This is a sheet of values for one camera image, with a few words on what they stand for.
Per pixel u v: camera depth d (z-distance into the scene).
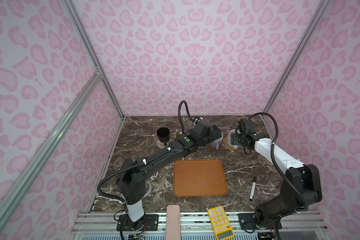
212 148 0.99
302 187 0.43
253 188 0.83
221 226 0.71
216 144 0.94
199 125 0.59
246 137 0.65
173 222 0.70
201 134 0.59
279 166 0.47
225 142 1.04
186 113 0.70
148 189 0.83
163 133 0.95
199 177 0.88
